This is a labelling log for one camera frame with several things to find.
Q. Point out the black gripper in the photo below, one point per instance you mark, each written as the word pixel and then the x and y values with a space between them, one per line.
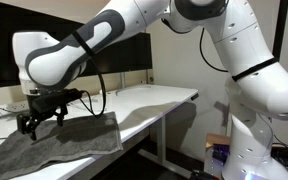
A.
pixel 44 107

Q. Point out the grey terry cloth towel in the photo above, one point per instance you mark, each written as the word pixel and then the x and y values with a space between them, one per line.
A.
pixel 78 138

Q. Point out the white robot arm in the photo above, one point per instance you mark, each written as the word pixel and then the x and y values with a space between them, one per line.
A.
pixel 257 86

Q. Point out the white power strip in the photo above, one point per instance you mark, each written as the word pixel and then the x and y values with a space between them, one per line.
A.
pixel 17 107

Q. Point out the silver monitor stand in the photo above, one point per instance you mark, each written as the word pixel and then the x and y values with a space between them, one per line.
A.
pixel 123 86

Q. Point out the cardboard box on floor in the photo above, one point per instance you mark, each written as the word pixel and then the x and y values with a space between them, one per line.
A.
pixel 217 150

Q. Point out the black vertical pole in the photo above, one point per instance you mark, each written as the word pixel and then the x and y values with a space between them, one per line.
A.
pixel 280 28

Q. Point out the white desk frame leg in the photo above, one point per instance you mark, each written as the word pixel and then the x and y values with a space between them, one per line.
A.
pixel 160 157

